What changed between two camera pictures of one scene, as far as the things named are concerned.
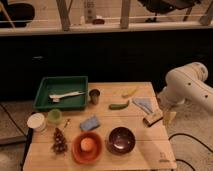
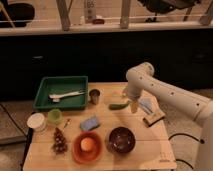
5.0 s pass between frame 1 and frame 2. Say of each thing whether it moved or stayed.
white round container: stayed
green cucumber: stayed
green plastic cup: stayed
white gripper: moved
